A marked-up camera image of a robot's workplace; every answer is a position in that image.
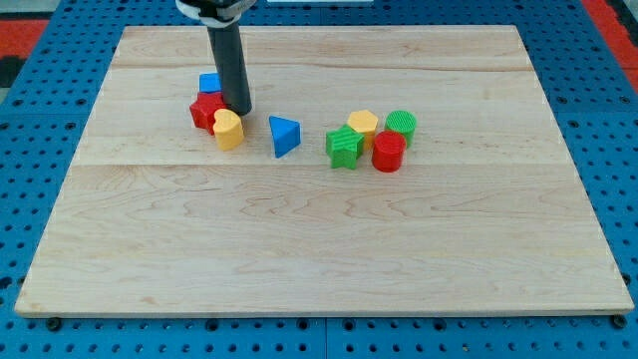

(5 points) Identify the blue triangle block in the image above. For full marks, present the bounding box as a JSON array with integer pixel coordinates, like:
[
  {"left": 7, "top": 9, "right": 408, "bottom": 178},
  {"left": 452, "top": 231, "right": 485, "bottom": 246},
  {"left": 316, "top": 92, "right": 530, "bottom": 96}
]
[{"left": 269, "top": 116, "right": 301, "bottom": 158}]

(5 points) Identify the blue cube block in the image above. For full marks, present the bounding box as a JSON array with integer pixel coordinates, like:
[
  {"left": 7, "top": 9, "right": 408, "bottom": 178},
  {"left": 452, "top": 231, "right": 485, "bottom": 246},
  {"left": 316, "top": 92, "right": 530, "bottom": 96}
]
[{"left": 198, "top": 73, "right": 221, "bottom": 94}]

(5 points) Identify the green star block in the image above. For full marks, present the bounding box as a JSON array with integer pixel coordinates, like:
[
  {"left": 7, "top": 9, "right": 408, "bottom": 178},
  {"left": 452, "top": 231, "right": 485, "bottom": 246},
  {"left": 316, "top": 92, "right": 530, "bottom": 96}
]
[{"left": 326, "top": 125, "right": 365, "bottom": 170}]

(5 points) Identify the yellow hexagon block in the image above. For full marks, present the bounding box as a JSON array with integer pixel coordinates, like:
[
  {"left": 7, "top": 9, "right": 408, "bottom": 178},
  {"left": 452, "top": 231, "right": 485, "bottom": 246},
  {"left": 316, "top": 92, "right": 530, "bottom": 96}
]
[{"left": 347, "top": 110, "right": 379, "bottom": 151}]

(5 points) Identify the red cylinder block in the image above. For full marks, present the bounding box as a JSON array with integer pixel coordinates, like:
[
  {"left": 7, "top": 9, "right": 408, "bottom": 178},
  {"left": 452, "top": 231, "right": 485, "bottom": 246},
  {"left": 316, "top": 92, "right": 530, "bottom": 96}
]
[{"left": 372, "top": 131, "right": 407, "bottom": 173}]

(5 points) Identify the green cylinder block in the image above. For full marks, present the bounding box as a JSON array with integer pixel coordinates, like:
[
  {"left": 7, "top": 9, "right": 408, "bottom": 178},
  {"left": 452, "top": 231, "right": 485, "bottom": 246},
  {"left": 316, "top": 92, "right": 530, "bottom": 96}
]
[{"left": 384, "top": 110, "right": 418, "bottom": 148}]

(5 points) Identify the yellow heart block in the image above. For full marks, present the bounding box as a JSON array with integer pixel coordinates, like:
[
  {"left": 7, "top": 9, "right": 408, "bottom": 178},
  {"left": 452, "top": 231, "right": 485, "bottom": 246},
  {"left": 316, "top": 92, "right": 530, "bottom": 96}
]
[{"left": 212, "top": 109, "right": 244, "bottom": 151}]

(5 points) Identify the red star-shaped block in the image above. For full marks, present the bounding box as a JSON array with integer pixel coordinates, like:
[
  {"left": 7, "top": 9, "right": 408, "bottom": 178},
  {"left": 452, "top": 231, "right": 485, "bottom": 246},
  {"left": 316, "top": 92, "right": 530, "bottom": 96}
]
[{"left": 189, "top": 92, "right": 226, "bottom": 136}]

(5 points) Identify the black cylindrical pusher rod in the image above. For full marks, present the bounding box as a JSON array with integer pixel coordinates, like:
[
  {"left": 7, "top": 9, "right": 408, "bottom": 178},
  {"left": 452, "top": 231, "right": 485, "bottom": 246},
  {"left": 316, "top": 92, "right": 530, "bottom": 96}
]
[{"left": 207, "top": 22, "right": 252, "bottom": 116}]

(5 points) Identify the wooden board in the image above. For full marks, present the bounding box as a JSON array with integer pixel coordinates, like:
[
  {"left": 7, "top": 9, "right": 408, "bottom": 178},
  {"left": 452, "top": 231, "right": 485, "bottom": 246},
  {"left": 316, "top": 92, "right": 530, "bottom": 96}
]
[{"left": 15, "top": 25, "right": 634, "bottom": 319}]

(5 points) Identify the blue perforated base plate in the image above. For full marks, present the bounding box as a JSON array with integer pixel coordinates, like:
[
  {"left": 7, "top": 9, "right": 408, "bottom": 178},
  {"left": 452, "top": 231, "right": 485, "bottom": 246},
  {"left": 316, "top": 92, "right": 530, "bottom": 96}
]
[{"left": 1, "top": 0, "right": 637, "bottom": 358}]

